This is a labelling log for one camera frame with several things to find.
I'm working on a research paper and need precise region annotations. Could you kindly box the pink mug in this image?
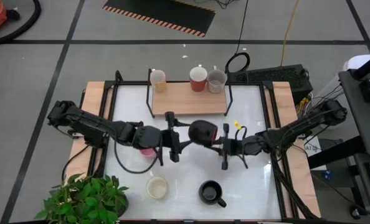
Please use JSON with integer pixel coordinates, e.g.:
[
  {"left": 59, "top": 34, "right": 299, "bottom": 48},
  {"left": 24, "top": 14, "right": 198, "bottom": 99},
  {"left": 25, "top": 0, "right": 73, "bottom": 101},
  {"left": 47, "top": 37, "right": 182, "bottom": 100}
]
[{"left": 140, "top": 148, "right": 157, "bottom": 158}]

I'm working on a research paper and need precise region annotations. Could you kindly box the orange mug cream interior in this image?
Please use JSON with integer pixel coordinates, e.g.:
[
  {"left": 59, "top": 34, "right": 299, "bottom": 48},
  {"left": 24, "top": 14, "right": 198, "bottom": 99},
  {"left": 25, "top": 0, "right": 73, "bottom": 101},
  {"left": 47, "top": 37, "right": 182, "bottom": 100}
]
[{"left": 189, "top": 66, "right": 208, "bottom": 93}]

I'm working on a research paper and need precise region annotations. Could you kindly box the white plastic bin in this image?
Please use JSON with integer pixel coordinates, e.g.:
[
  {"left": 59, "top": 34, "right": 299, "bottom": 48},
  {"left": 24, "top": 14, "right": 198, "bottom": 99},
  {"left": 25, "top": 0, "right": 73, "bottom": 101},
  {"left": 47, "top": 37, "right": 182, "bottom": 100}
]
[{"left": 315, "top": 54, "right": 370, "bottom": 131}]

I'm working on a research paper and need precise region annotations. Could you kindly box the yellow dotted mug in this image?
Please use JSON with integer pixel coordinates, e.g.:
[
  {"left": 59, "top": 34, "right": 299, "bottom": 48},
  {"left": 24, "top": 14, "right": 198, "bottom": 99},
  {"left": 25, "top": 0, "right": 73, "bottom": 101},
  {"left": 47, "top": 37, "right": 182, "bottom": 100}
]
[{"left": 149, "top": 69, "right": 167, "bottom": 93}]

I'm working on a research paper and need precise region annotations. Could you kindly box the long black cable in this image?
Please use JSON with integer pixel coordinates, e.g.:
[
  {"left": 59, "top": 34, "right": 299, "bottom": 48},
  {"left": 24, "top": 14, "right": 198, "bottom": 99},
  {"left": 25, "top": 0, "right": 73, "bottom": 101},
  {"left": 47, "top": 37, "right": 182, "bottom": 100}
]
[{"left": 224, "top": 0, "right": 251, "bottom": 75}]

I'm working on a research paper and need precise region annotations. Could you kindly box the black hazard-striped floor mat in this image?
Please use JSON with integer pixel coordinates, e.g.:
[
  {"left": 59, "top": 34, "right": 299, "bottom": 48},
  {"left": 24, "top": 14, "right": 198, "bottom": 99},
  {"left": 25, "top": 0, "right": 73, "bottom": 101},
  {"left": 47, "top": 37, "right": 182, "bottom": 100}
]
[{"left": 102, "top": 0, "right": 216, "bottom": 38}]

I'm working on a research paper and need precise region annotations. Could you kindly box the wooden shelf black metal frame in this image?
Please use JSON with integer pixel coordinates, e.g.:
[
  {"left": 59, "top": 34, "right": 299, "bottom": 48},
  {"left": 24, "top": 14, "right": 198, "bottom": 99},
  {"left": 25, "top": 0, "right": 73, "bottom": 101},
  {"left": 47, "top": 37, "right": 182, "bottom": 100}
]
[{"left": 146, "top": 68, "right": 234, "bottom": 119}]

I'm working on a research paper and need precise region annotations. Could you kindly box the green leafy plant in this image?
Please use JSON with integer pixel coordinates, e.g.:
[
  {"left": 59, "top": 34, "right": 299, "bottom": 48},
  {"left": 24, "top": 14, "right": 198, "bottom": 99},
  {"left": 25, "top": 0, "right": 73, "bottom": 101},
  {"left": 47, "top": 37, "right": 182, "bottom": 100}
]
[{"left": 34, "top": 173, "right": 130, "bottom": 224}]

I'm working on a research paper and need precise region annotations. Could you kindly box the wooden side board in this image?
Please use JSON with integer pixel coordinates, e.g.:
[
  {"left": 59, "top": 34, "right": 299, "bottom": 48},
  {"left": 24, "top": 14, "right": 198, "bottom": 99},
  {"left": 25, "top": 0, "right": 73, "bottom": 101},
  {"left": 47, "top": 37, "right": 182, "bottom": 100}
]
[
  {"left": 68, "top": 81, "right": 114, "bottom": 187},
  {"left": 264, "top": 81, "right": 321, "bottom": 218}
]

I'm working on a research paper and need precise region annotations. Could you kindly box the black table frame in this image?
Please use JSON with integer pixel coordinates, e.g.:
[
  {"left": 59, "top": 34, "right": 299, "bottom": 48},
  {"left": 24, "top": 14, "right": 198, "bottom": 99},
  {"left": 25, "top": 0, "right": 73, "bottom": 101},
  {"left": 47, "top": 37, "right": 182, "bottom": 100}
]
[{"left": 85, "top": 70, "right": 298, "bottom": 224}]

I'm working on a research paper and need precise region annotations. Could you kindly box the grey patterned mug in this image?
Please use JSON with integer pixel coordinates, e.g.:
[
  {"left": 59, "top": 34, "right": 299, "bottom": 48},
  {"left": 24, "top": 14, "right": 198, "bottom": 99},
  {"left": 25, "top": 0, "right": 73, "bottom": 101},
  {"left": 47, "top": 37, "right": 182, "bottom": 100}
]
[{"left": 207, "top": 65, "right": 228, "bottom": 94}]

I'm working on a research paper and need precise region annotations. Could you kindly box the black left base cable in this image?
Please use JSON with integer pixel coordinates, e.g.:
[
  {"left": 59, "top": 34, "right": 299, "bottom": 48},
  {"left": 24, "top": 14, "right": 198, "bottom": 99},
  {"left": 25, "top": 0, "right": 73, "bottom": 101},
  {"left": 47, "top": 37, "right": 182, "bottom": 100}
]
[{"left": 61, "top": 143, "right": 91, "bottom": 184}]

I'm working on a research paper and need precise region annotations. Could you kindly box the white paper label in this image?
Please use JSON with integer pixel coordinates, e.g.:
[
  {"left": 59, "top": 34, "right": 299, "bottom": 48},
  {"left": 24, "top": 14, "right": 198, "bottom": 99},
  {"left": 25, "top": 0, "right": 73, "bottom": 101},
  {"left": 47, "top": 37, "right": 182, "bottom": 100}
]
[{"left": 303, "top": 136, "right": 322, "bottom": 157}]

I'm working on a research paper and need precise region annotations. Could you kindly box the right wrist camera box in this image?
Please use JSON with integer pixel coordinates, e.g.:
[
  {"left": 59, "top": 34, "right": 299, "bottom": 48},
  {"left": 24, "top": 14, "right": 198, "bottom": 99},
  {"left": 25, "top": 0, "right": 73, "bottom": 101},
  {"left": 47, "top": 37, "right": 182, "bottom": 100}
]
[{"left": 230, "top": 139, "right": 244, "bottom": 155}]

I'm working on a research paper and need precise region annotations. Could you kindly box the light green mug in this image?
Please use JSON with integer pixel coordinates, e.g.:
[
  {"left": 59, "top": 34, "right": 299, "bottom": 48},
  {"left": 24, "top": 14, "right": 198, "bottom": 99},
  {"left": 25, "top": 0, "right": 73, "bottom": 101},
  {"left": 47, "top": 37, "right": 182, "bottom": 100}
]
[{"left": 146, "top": 170, "right": 169, "bottom": 200}]

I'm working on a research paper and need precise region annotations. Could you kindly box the grey desk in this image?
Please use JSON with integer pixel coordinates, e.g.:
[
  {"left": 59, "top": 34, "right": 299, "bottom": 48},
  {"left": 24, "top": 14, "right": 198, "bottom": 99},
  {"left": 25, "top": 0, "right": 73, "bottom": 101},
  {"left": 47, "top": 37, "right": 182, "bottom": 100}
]
[{"left": 338, "top": 70, "right": 370, "bottom": 156}]

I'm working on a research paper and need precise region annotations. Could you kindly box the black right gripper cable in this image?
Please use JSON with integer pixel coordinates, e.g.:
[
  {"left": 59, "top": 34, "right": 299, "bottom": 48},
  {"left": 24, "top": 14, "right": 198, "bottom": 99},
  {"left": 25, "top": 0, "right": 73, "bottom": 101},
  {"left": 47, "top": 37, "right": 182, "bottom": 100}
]
[{"left": 234, "top": 126, "right": 250, "bottom": 170}]

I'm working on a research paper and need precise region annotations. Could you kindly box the black plant pot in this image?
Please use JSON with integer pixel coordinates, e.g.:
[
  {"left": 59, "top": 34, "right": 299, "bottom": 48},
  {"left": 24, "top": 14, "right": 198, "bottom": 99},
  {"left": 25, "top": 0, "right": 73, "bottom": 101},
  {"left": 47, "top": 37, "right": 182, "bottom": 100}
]
[{"left": 115, "top": 192, "right": 130, "bottom": 218}]

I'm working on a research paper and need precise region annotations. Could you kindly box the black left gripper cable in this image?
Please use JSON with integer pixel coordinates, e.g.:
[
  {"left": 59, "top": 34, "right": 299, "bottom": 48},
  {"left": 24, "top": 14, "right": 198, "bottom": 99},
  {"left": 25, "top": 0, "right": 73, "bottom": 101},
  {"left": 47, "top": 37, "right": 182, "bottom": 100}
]
[{"left": 113, "top": 136, "right": 161, "bottom": 175}]

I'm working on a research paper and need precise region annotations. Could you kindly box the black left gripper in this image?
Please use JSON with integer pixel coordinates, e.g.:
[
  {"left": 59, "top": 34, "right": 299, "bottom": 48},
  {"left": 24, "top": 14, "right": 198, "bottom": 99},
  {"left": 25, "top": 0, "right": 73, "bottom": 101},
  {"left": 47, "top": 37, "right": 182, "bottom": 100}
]
[{"left": 159, "top": 111, "right": 192, "bottom": 163}]

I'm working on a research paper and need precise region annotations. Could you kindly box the black mug red interior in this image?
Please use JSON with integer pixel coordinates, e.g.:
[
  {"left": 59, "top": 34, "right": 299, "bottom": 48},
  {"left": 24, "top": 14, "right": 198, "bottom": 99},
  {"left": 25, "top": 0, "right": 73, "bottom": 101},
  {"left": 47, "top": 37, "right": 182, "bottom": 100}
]
[{"left": 187, "top": 119, "right": 219, "bottom": 147}]

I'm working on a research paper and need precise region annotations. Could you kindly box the black cable bundle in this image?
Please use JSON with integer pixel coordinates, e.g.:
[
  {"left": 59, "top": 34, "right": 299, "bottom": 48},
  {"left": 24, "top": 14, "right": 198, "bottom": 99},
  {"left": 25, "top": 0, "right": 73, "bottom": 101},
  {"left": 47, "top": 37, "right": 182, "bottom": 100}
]
[{"left": 267, "top": 141, "right": 321, "bottom": 220}]

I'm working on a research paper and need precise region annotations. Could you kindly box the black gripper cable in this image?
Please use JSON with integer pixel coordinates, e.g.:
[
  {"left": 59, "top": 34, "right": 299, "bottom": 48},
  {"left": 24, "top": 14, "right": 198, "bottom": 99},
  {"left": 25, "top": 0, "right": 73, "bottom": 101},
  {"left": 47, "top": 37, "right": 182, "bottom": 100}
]
[
  {"left": 234, "top": 126, "right": 250, "bottom": 170},
  {"left": 113, "top": 136, "right": 161, "bottom": 175}
]

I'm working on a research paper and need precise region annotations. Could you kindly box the black computer case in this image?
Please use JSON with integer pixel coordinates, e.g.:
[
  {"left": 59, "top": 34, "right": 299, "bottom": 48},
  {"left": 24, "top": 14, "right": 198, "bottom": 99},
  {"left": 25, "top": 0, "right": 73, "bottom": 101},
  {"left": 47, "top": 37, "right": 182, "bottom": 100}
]
[{"left": 227, "top": 64, "right": 313, "bottom": 105}]

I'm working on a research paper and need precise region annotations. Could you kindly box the yellow cable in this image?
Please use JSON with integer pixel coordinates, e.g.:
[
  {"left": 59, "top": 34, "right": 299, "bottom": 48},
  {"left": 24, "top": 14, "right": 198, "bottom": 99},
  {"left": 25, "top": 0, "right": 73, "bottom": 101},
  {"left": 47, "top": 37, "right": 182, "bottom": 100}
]
[{"left": 280, "top": 0, "right": 300, "bottom": 67}]

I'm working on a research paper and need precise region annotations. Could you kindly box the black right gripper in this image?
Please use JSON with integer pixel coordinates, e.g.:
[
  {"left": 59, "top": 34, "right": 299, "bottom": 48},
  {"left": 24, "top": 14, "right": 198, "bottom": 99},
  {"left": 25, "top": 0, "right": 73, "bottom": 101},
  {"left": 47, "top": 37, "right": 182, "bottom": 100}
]
[{"left": 209, "top": 123, "right": 247, "bottom": 170}]

